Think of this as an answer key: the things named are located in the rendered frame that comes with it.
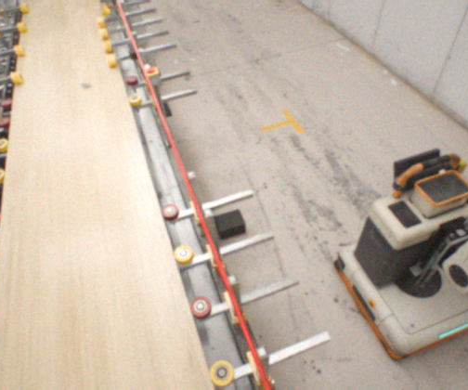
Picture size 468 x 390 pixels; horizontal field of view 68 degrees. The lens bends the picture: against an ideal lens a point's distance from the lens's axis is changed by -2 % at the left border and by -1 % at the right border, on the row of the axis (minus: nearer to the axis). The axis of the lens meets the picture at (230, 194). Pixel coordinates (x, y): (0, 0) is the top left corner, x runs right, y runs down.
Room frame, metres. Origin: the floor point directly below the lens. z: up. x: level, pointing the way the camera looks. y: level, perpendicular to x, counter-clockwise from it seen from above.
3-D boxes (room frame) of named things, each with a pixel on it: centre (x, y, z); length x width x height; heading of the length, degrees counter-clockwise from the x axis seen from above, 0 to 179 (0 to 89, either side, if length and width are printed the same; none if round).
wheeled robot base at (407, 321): (0.87, -1.00, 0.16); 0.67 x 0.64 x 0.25; 14
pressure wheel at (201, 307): (0.55, 0.16, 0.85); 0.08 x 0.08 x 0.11
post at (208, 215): (0.79, 0.09, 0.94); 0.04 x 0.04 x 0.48; 15
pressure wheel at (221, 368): (0.31, 0.10, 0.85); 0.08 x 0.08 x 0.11
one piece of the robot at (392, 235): (0.96, -0.98, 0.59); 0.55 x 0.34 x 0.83; 104
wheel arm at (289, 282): (0.60, -0.03, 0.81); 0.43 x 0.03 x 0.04; 105
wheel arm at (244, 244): (0.85, 0.04, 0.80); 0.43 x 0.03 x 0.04; 105
